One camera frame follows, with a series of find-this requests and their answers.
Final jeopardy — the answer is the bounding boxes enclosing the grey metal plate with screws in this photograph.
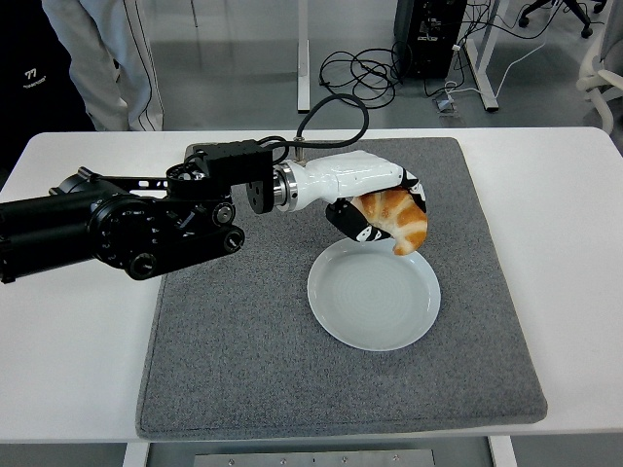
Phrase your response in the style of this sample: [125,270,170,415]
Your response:
[193,448,436,467]

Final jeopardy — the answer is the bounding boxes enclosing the pale blue round plate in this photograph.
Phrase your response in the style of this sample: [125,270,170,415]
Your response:
[307,237,442,352]

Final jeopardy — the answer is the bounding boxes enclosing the tangled black cables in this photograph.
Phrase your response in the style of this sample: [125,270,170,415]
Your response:
[319,41,411,107]

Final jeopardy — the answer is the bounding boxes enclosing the golden brown croissant bread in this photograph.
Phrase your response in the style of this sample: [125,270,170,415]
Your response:
[350,187,429,257]

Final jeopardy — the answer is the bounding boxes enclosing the white cable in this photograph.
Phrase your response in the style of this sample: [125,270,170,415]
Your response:
[444,41,549,98]

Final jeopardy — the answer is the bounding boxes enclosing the white desk leg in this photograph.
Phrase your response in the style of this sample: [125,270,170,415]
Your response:
[296,0,312,115]
[464,0,501,113]

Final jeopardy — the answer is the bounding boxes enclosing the grey fabric mat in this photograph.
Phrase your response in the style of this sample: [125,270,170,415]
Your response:
[134,136,547,439]

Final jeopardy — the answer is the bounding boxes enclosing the black fabric with white print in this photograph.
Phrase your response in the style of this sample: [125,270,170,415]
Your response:
[0,0,98,169]

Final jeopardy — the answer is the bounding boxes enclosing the small silver floor socket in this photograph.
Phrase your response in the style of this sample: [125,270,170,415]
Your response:
[432,94,461,118]

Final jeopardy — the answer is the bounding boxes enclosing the black computer tower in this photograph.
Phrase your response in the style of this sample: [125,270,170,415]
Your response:
[392,0,467,81]

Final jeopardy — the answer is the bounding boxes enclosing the person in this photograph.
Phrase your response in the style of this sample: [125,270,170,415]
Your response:
[41,0,165,132]

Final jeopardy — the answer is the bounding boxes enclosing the black office chair base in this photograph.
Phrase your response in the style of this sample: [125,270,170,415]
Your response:
[518,0,609,39]

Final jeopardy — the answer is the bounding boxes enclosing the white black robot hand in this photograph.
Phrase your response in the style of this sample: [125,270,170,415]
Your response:
[291,149,430,243]

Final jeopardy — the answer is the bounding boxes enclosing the white table leg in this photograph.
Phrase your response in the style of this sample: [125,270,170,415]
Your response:
[122,441,151,467]
[488,434,518,467]

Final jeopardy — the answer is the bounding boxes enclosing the white office chair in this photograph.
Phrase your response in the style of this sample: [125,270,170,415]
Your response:
[575,0,623,132]

